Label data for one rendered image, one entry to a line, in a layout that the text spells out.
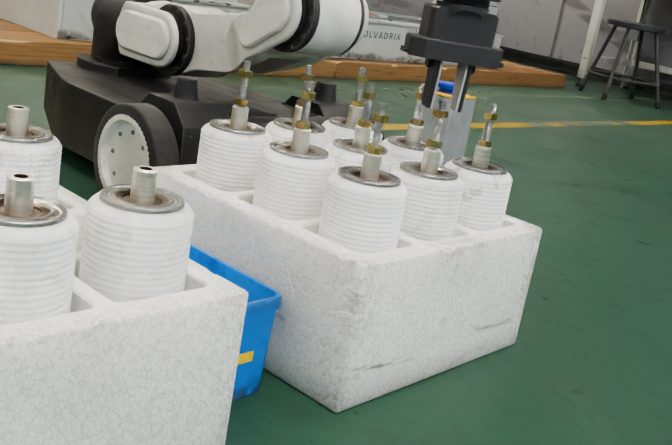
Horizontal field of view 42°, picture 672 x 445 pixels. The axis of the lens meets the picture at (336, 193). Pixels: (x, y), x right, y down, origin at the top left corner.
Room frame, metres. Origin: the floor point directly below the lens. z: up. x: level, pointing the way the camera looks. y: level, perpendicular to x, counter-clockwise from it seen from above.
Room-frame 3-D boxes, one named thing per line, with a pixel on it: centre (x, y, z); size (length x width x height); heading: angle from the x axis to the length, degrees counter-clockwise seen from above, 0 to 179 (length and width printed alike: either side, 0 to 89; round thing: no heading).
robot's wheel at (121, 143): (1.46, 0.35, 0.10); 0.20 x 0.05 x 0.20; 48
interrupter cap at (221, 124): (1.15, 0.15, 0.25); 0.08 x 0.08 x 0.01
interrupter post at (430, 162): (1.08, -0.11, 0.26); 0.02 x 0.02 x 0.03
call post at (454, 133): (1.43, -0.15, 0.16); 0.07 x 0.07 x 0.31; 50
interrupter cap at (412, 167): (1.08, -0.11, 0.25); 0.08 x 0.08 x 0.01
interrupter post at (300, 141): (1.07, 0.06, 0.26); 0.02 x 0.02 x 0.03
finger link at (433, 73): (1.08, -0.09, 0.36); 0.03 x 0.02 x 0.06; 14
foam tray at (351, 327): (1.16, -0.02, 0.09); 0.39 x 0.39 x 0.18; 50
